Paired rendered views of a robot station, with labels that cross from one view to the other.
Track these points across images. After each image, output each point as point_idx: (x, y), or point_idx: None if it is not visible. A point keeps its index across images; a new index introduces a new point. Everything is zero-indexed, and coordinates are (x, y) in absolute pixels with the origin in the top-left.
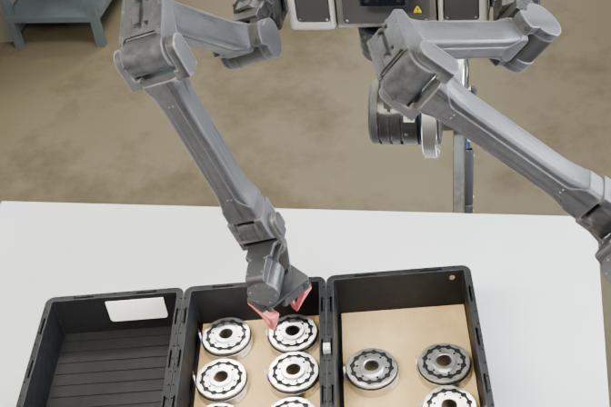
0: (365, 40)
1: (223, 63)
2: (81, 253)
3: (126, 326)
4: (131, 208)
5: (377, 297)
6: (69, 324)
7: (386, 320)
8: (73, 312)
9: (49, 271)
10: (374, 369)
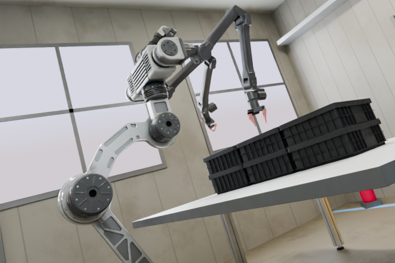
0: (165, 87)
1: (211, 53)
2: (318, 172)
3: (311, 135)
4: (258, 192)
5: (227, 160)
6: (334, 121)
7: None
8: (327, 115)
9: (349, 163)
10: None
